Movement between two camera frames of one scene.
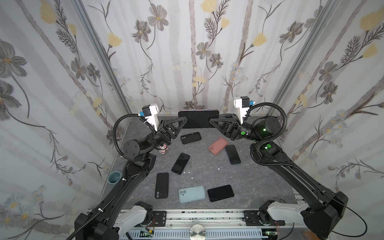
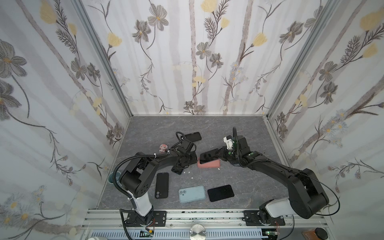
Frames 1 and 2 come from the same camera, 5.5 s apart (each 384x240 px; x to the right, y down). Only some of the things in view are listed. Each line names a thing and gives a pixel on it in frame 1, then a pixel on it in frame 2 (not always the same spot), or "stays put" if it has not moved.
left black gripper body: [158, 139] -> [190, 159]
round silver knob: [197, 232] stays put
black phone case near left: [162, 185] stays put
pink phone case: [217, 146] -> [215, 163]
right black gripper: [236, 129] -> [221, 152]
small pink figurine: [163, 149] stays put
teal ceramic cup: [114, 177] stays put
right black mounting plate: [251, 219] stays put
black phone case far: [190, 138] stays put
